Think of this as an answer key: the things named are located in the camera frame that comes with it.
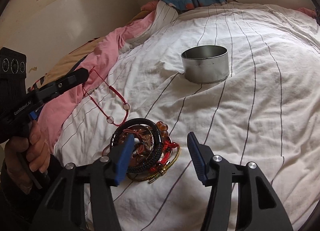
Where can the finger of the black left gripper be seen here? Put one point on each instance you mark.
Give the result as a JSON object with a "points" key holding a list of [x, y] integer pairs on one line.
{"points": [[58, 87]]}

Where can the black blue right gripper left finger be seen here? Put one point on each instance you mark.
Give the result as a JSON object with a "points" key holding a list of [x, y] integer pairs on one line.
{"points": [[64, 206]]}

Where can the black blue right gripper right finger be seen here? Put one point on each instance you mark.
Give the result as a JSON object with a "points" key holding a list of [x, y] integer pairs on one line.
{"points": [[259, 207]]}

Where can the red string bracelet clear beads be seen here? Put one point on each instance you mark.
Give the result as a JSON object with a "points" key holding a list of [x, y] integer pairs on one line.
{"points": [[108, 98]]}

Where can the person's left hand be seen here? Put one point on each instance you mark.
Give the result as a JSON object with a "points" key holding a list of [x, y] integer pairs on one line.
{"points": [[37, 157]]}

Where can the pink blanket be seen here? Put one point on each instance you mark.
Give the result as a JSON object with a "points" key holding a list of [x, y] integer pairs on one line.
{"points": [[95, 67]]}

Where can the white striped bed sheet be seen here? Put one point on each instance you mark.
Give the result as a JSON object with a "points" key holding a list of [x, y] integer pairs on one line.
{"points": [[267, 111]]}

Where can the round silver metal tin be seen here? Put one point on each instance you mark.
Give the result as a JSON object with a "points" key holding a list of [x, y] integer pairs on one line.
{"points": [[206, 64]]}

